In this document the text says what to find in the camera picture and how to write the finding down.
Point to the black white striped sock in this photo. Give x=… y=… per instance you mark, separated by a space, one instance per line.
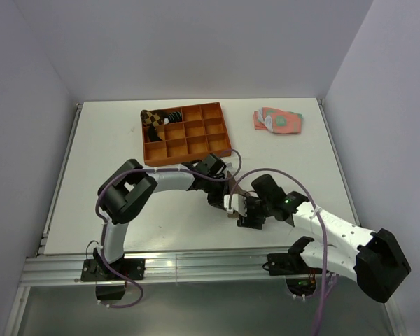
x=173 y=117

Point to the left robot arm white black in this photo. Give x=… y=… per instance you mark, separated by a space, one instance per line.
x=122 y=197

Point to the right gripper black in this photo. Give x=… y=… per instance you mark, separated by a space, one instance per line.
x=250 y=221

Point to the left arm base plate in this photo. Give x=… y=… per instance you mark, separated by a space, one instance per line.
x=131 y=268

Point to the orange compartment tray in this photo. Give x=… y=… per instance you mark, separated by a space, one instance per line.
x=202 y=131

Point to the aluminium rail frame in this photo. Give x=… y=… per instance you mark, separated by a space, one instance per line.
x=162 y=267

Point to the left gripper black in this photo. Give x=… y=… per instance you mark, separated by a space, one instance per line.
x=218 y=200

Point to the checkered brown rolled sock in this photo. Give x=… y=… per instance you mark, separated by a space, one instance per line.
x=153 y=119

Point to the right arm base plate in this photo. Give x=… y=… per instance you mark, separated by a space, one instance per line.
x=288 y=264

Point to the pink green dotted sock pair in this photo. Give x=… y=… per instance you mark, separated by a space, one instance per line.
x=277 y=121

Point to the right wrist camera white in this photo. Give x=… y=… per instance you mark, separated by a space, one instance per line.
x=235 y=205

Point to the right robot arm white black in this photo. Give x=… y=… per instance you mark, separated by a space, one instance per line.
x=374 y=260

